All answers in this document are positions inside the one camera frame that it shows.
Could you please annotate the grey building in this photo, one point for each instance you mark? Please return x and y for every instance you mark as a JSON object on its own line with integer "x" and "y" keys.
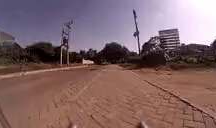
{"x": 4, "y": 36}

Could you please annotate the red brick path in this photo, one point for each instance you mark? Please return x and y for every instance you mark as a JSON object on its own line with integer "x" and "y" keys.
{"x": 122, "y": 96}

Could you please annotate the tall leaning pole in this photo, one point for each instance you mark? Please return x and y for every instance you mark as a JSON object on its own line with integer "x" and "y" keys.
{"x": 137, "y": 36}

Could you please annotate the grass verge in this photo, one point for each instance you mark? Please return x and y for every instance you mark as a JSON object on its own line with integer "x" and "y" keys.
{"x": 12, "y": 68}

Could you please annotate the low white wall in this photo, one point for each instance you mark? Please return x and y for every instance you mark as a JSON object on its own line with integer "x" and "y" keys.
{"x": 87, "y": 61}

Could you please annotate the robot's own part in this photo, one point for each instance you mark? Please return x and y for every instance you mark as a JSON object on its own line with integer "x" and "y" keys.
{"x": 73, "y": 126}
{"x": 143, "y": 125}

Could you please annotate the tall pale building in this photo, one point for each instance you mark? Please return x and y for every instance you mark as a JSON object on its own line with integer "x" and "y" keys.
{"x": 169, "y": 38}

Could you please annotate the bare brown dirt ground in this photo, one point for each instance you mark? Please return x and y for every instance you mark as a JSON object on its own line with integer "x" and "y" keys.
{"x": 189, "y": 83}

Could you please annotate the grey asphalt road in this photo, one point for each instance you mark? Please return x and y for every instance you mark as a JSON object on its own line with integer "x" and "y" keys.
{"x": 29, "y": 93}

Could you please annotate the tree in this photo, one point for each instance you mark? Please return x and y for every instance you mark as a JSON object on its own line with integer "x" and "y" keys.
{"x": 152, "y": 50}

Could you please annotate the low building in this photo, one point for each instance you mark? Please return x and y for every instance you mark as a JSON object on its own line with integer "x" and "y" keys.
{"x": 197, "y": 50}

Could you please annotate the row of dark trees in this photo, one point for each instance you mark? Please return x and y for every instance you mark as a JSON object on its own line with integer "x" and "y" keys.
{"x": 112, "y": 51}

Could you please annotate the utility pole with transformer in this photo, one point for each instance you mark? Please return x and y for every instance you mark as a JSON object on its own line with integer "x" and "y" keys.
{"x": 67, "y": 50}

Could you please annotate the pale kerb beyond road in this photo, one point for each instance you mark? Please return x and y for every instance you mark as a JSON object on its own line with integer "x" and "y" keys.
{"x": 36, "y": 71}

